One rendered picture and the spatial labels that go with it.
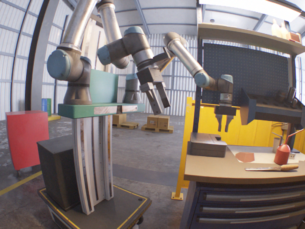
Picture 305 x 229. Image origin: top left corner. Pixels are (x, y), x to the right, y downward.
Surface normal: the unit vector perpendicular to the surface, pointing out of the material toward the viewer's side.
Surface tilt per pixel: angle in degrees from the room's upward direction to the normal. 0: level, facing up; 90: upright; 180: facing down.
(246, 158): 42
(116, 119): 90
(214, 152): 90
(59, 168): 90
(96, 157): 90
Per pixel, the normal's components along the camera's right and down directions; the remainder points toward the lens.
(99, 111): 0.90, 0.11
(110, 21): 0.31, 0.00
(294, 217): -0.25, 0.09
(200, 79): -0.65, 0.04
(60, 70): -0.07, 0.22
